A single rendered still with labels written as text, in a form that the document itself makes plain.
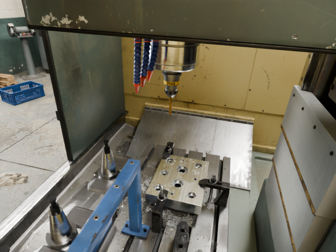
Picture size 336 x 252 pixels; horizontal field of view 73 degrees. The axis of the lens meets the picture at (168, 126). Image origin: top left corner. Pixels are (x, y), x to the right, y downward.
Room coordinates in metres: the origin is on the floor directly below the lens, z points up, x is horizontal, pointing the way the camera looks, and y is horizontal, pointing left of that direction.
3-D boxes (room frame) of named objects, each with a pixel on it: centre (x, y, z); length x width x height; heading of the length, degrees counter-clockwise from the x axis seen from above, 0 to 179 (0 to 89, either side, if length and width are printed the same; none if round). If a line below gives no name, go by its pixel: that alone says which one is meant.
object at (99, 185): (0.48, 0.18, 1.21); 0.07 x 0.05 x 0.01; 77
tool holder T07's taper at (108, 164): (0.53, 0.17, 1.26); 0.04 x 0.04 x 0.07
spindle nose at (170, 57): (0.72, -0.01, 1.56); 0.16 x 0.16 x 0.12
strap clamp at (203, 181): (0.74, -0.21, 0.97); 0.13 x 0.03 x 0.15; 77
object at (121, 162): (0.59, 0.16, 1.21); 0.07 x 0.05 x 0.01; 77
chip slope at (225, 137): (1.36, -0.15, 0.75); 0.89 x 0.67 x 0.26; 77
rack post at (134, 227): (0.58, 0.10, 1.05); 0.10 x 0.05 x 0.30; 77
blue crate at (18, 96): (3.86, 2.65, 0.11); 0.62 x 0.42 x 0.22; 151
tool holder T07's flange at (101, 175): (0.53, 0.17, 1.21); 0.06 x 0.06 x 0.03
